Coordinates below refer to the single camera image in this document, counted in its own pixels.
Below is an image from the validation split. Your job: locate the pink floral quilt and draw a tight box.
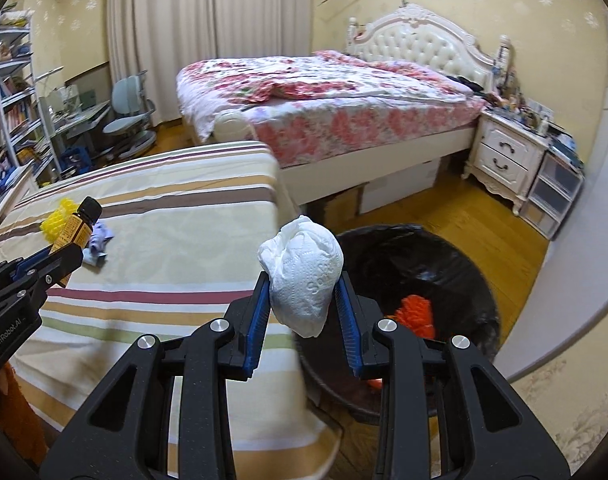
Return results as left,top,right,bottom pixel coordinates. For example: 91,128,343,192
176,50,490,143

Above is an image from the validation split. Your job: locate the white nightstand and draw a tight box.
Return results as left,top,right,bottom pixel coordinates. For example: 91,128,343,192
461,107,552,216

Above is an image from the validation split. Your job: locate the white underbed box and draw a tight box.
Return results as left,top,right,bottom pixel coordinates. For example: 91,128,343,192
359,160,441,215

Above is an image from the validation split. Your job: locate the yellow foam fruit net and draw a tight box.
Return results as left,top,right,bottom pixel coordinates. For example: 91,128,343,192
39,199,80,246

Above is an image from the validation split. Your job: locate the nightstand clutter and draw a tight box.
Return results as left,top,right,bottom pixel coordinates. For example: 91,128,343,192
486,35,557,133

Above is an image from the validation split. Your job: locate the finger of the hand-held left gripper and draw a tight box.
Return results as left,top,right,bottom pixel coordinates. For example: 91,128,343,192
21,244,85,292
0,255,52,286

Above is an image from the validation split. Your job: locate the white wooden side rail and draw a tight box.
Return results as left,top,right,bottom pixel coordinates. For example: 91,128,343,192
0,162,40,241

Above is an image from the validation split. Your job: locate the blue storage crate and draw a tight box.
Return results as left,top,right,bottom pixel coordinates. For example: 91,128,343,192
63,146,94,168

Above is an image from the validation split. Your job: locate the brown bottle with yellow label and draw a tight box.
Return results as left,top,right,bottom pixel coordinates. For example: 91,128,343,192
48,198,103,261

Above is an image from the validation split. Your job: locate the white bed with tufted headboard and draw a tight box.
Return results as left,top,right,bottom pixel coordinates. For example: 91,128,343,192
176,2,505,211

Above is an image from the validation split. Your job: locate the grey-blue desk chair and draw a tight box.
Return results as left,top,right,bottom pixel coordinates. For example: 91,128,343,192
101,74,157,153

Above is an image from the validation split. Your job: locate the trash bin with black bag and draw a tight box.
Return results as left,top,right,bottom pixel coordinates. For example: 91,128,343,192
291,224,502,418

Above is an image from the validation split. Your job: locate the white paper towel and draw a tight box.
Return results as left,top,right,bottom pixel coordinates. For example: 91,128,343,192
257,215,345,339

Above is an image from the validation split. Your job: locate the white bookshelf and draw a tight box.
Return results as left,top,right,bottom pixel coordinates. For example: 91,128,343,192
0,10,60,186

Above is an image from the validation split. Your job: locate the white wardrobe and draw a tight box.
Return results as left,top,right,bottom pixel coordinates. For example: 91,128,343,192
504,10,608,386

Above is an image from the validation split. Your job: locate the grey study desk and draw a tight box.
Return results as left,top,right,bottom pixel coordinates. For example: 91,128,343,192
39,87,112,141

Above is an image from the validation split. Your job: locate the white round stool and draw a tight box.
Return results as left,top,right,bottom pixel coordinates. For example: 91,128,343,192
213,111,257,147

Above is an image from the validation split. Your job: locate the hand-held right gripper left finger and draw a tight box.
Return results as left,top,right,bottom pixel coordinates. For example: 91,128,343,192
39,271,273,480

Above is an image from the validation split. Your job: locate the beige curtain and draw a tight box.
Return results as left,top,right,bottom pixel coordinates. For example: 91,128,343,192
211,0,315,63
106,0,217,131

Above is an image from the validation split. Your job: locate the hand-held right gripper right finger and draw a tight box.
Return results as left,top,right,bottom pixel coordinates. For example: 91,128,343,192
333,271,571,480

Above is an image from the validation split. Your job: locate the plastic drawer unit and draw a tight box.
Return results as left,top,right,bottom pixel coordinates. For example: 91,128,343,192
521,147,585,241

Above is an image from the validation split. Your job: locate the purple crumpled wrapper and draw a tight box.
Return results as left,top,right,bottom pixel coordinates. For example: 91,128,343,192
81,220,115,267

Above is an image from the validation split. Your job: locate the orange foam fruit net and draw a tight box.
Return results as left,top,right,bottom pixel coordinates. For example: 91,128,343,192
384,296,437,342

